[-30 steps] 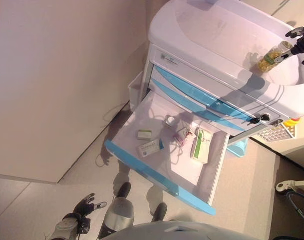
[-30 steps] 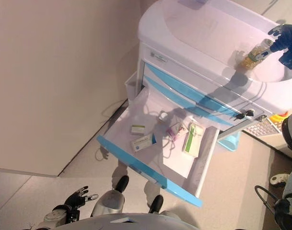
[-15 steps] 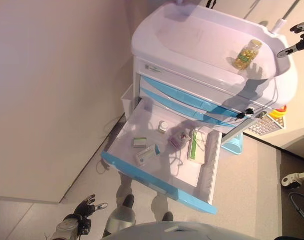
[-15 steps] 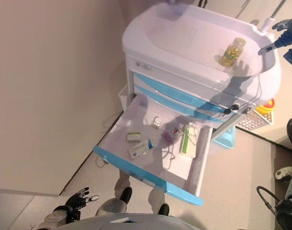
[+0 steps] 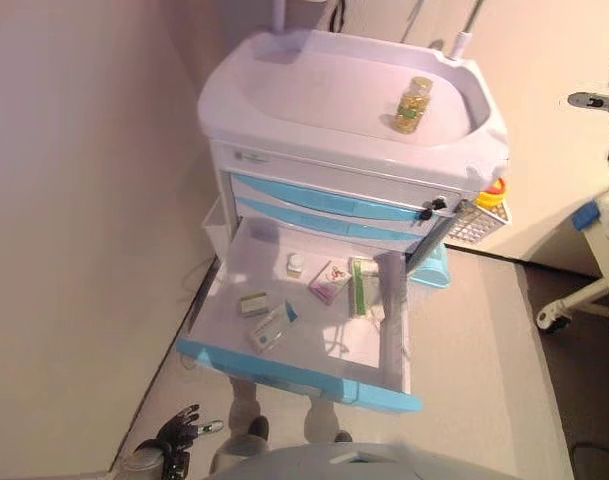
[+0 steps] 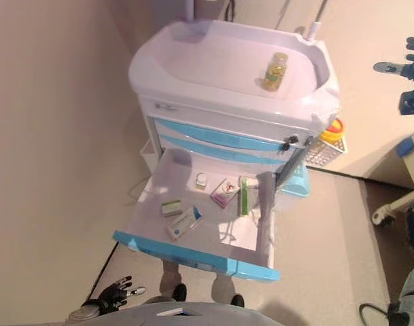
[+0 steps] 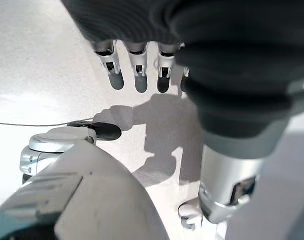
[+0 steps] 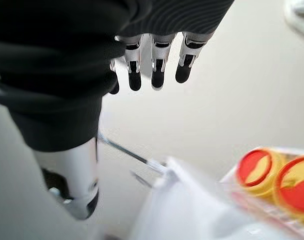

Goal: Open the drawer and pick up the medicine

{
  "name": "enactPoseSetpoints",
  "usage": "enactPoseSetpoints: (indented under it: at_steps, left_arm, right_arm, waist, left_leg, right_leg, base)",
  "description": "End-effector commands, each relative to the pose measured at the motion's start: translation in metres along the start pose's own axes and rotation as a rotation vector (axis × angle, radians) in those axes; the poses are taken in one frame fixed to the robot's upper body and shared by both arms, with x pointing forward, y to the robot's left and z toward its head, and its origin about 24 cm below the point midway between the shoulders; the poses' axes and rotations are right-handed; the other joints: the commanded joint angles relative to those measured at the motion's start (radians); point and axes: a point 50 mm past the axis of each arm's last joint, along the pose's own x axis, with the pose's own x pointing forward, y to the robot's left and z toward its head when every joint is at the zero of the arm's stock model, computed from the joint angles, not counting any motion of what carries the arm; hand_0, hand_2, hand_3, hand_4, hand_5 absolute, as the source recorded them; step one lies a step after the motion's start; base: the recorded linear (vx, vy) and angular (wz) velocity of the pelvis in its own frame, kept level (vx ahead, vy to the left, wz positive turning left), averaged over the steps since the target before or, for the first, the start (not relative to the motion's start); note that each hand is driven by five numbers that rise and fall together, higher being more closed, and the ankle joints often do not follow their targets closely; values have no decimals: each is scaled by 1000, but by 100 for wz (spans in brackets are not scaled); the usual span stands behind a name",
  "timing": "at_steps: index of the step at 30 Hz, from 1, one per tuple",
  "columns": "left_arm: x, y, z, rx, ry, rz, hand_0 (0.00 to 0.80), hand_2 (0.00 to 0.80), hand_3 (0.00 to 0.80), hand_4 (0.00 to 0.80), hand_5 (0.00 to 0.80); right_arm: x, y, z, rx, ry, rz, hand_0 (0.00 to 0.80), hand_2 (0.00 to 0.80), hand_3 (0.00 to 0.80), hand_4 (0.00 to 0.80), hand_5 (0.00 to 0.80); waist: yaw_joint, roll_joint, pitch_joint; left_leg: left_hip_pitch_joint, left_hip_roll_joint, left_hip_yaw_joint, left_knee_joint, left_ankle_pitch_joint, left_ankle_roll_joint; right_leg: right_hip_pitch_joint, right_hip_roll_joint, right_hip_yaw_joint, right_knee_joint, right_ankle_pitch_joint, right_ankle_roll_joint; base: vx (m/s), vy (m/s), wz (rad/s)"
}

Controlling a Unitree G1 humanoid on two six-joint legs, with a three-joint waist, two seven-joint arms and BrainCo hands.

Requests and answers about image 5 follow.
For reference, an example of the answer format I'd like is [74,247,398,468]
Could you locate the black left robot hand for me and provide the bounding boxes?
[156,404,224,476]

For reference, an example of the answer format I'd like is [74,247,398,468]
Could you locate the cart drawer holding medicines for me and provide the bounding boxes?
[176,217,425,414]

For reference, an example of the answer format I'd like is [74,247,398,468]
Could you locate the clear bottle of yellow capsules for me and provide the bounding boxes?
[393,77,434,136]

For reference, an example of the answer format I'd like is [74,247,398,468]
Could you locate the blue and white medicine box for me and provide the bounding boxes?
[248,302,300,356]

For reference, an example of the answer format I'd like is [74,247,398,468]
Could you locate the pink and white medicine box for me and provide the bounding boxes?
[308,261,352,306]

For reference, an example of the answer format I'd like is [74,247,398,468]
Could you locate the blue-fronted cart drawer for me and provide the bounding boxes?
[236,197,421,242]
[228,172,426,222]

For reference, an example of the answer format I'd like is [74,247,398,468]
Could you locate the robot left leg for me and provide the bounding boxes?
[211,382,271,467]

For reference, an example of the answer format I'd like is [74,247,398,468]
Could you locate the robot leg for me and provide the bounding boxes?
[303,394,356,447]
[211,382,271,467]

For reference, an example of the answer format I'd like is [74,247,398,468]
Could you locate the blue bed corner bumper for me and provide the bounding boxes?
[571,201,602,232]

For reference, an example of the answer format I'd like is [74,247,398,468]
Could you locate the robot right leg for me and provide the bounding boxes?
[303,394,356,447]

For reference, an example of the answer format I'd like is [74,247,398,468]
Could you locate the small green and white box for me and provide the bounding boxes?
[238,291,271,319]

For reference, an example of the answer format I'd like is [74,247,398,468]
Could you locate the yellow sharps container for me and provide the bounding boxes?
[475,177,508,209]

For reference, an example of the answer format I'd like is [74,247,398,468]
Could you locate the metal IV pole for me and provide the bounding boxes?
[448,0,485,64]

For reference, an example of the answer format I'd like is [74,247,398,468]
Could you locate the grey robot torso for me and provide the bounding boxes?
[203,439,525,480]

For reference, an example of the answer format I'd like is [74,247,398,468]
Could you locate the small white-capped jar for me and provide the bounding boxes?
[285,253,307,280]

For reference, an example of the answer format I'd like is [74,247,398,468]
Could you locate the black keys in lock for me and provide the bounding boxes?
[419,198,448,222]

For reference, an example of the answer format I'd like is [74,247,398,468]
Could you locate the translucent white side bin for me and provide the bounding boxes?
[201,199,228,252]

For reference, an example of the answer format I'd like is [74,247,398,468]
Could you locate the long green and white box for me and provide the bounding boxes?
[348,256,381,318]

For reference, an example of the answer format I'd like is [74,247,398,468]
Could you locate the waste bin with blue lid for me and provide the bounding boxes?
[411,244,452,291]

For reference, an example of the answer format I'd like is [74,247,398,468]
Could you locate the white medical cart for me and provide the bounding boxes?
[197,28,510,301]

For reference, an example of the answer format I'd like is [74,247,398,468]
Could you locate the white wire basket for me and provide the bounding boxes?
[446,199,513,245]

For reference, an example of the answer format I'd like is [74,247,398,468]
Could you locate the black shelf straps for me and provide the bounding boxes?
[328,0,348,31]

